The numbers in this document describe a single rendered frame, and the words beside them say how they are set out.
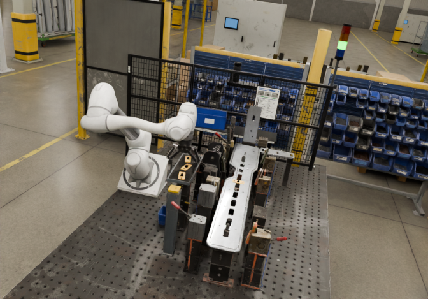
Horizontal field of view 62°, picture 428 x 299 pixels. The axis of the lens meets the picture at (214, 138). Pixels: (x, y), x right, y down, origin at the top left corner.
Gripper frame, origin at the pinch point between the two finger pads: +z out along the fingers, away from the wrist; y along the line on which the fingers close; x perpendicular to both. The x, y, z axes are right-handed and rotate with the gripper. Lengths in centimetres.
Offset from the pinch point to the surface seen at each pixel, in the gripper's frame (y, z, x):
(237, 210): 36.3, 20.8, -6.2
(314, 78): 104, -38, 123
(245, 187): 43, 21, 21
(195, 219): 11.0, 14.8, -28.2
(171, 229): -2.2, 31.7, -17.5
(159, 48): -52, -24, 250
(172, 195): -3.5, 7.6, -17.9
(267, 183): 59, 20, 28
